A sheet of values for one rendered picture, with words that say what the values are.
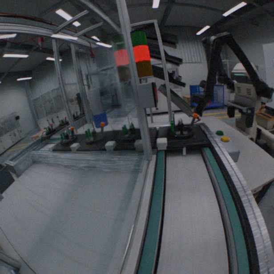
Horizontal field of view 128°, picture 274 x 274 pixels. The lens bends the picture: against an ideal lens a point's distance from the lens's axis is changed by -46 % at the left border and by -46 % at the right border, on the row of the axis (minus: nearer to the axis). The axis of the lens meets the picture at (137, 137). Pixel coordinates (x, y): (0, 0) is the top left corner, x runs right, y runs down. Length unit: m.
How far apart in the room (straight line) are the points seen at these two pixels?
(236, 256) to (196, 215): 0.17
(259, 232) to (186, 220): 0.21
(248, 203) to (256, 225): 0.07
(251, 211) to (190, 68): 9.65
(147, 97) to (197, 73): 9.68
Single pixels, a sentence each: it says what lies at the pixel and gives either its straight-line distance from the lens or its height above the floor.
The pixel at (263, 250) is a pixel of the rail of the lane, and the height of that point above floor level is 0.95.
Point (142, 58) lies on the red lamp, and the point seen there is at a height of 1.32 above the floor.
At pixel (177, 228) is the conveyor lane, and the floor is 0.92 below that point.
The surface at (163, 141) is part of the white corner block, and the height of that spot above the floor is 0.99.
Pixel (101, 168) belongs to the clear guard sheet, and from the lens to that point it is 0.15.
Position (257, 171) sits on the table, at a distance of 0.68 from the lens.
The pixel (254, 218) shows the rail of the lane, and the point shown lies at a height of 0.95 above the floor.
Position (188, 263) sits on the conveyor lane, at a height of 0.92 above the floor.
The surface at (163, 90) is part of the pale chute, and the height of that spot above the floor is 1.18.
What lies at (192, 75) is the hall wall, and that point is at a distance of 9.81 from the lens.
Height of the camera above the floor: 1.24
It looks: 24 degrees down
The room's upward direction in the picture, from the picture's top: 11 degrees counter-clockwise
